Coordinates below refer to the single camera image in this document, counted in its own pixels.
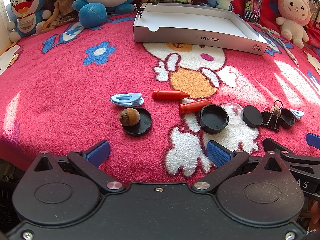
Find black binder clip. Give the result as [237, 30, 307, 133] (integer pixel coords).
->
[261, 100, 283, 132]

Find small light blue clip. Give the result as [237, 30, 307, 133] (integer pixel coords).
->
[290, 109, 304, 120]

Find small black cap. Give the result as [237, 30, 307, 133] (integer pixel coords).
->
[281, 108, 295, 129]

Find black round disc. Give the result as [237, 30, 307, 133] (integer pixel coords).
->
[242, 105, 263, 128]

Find clear plastic dome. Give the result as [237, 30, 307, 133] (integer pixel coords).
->
[223, 102, 244, 125]

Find black round cap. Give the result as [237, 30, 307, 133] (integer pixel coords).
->
[200, 105, 229, 134]

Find brown hazelnut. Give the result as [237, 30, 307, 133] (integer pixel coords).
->
[118, 108, 140, 126]
[270, 105, 281, 116]

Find black round lid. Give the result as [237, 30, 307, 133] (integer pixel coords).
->
[121, 107, 152, 137]

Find light blue hair clip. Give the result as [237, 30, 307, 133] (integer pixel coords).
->
[110, 93, 144, 107]

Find white cardboard box tray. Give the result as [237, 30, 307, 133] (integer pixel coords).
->
[133, 3, 268, 55]

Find pink bunny plush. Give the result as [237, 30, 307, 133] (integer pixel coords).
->
[276, 0, 311, 49]

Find smartphone with lit screen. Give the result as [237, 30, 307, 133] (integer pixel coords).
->
[244, 0, 262, 23]

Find binder clip on box edge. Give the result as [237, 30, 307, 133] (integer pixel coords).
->
[133, 3, 148, 18]

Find brown haired baby doll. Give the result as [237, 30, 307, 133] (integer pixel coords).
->
[42, 0, 78, 33]

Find Doraemon plush toy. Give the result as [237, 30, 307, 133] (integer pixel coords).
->
[7, 0, 52, 42]

